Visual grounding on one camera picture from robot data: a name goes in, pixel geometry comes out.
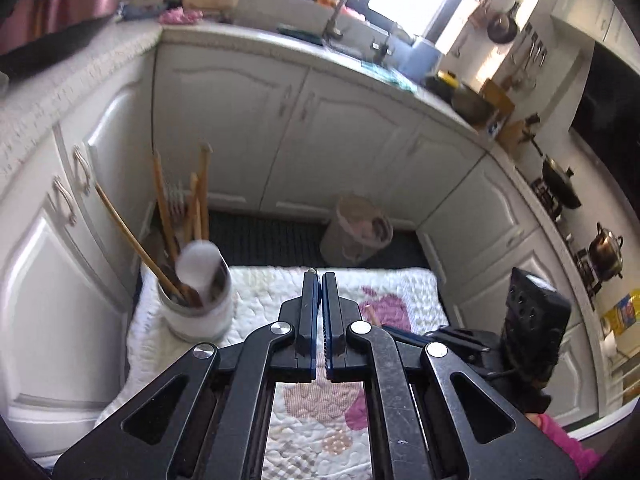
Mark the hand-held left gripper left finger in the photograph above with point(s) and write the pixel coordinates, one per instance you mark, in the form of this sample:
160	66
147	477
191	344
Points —
312	305

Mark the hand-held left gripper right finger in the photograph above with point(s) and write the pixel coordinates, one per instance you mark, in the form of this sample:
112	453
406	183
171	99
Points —
330	310

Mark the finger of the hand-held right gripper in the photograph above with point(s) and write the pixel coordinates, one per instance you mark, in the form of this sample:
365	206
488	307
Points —
405	337

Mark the light wooden chopstick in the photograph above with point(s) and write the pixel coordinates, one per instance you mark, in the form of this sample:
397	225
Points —
372	312

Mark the white insulated steel jar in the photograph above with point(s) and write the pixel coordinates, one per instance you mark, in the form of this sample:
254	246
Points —
205	317

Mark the metal spoon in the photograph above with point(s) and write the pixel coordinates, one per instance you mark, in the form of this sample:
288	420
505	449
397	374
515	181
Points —
197	262

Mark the metal fork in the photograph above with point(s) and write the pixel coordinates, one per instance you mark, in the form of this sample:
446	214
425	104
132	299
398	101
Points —
177	201

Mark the bundle of wooden chopsticks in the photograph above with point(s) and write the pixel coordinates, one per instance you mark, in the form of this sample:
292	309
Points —
162	195

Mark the person's right forearm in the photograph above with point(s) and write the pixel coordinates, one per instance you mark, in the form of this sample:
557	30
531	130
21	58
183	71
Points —
565	450

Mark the hanging kitchen utensils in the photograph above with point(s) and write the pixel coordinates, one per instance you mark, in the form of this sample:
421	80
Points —
530	55

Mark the pastel quilted blanket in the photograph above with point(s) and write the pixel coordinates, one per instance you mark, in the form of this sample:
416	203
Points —
260	300

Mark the dark ribbed floor mat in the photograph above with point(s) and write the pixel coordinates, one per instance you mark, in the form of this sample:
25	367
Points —
270	240

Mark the wicker waste bin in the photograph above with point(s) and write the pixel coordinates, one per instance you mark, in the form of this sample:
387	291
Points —
350	230

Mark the yellow package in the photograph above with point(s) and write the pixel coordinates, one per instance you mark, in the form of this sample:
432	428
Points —
622	315

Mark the steel pot with lid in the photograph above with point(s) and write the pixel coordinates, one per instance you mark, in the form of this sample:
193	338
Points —
606	252

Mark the gas stove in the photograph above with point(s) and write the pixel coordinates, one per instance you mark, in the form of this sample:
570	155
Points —
550	200

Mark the dark stovetop wok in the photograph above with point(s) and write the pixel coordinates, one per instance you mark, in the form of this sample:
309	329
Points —
562	182

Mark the wooden knife block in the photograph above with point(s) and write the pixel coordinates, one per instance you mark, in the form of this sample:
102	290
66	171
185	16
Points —
515	135

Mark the row of white cabinet doors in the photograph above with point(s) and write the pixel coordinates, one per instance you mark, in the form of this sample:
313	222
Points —
225	125

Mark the black range hood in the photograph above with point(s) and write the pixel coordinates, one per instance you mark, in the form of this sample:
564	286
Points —
610	115

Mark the dark round pot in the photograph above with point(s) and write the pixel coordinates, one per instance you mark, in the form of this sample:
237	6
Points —
472	105

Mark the wooden cutting board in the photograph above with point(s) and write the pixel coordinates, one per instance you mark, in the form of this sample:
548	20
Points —
500	97

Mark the teal cloth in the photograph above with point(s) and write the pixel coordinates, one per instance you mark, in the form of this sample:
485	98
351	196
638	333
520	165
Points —
390	77

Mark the yellow and black container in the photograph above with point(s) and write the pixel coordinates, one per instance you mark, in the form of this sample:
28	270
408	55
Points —
442	82

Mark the small metal tap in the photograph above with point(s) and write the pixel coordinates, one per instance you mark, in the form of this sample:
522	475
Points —
380	50

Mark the light blue kettle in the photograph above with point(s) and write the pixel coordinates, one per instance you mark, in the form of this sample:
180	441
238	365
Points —
422	57

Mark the metal kitchen faucet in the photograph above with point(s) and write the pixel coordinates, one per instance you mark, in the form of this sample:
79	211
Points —
340	10

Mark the hanging dark pan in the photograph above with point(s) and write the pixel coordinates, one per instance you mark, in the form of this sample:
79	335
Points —
502	27

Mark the pink cloth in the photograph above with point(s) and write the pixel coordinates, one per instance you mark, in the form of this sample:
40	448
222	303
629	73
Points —
180	16

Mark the woven beige basket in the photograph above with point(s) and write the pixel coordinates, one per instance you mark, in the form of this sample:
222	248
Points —
212	0

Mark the speckled stone countertop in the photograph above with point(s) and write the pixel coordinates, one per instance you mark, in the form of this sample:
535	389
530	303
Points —
100	60

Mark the blue tray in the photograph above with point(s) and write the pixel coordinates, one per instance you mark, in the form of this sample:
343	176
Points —
142	10

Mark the black wok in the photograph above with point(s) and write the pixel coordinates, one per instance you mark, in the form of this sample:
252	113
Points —
55	45

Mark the maroon rice cooker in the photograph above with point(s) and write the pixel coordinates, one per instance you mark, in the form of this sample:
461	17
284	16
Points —
65	0

